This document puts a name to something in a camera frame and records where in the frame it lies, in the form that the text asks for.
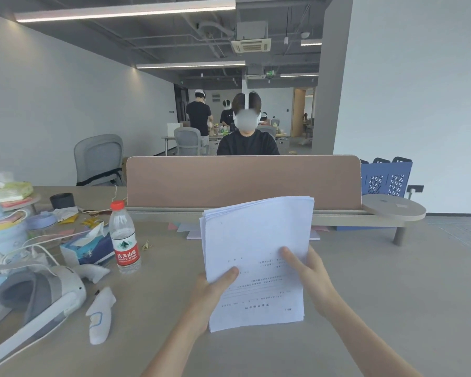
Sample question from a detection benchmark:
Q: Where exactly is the lilac round container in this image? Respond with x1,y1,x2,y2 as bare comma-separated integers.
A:
25,213,58,233

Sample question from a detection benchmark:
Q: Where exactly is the clear red-capped water bottle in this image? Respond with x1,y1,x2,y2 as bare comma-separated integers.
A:
108,200,142,275

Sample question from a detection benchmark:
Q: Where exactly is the blue perforated file organizer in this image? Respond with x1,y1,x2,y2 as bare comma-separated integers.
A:
360,156,414,197

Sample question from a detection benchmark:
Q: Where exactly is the grey mesh office chair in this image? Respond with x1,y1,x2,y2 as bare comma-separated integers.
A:
73,134,126,187
173,127,202,157

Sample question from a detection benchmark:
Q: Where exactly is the green tissue packet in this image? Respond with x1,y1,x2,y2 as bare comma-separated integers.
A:
0,172,35,201

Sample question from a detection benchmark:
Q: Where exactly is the crumpled white tissue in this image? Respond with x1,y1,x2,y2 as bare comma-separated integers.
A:
41,207,80,223

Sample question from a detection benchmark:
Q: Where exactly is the person's left forearm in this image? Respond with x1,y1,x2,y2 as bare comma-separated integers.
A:
141,320,209,377

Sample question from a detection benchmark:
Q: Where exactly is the person's left hand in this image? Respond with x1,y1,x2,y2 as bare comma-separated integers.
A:
186,266,240,331

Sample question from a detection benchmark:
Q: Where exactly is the person's right forearm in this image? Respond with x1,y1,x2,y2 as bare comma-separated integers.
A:
321,302,433,377

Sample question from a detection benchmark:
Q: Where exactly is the stack of white printed papers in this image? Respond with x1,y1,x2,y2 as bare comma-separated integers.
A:
199,196,316,334

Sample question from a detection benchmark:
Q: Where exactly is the white headset with grey padding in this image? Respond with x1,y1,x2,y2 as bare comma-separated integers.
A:
0,264,88,374

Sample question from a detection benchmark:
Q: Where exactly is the person's right hand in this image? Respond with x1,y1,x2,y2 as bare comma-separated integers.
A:
280,246,340,318

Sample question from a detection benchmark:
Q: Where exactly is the black cup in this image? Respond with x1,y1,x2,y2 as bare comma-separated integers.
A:
49,192,75,211

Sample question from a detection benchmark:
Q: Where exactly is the white cable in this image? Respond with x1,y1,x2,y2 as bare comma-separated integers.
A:
0,228,88,276

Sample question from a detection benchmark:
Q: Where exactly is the wooden door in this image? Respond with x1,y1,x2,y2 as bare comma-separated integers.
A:
291,88,307,138

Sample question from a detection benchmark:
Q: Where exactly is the white hand controller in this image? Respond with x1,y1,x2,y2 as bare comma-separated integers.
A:
85,287,117,345
72,264,111,284

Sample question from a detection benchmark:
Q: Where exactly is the white paper sheet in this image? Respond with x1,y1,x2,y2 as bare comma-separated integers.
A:
186,228,321,241

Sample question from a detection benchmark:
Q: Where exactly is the blue tissue box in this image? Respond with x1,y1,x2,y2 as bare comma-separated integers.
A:
59,223,115,268

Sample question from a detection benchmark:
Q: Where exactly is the grey desk shelf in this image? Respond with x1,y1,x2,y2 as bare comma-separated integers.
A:
125,194,427,246

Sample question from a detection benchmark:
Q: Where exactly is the long ceiling light bar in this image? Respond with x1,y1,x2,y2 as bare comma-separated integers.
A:
14,0,237,24
135,60,246,70

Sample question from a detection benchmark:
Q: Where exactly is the beige desk divider panel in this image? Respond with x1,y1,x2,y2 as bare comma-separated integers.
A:
126,155,363,211

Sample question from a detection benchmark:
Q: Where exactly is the pastel toy bottle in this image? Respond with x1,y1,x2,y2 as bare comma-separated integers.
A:
0,199,29,265

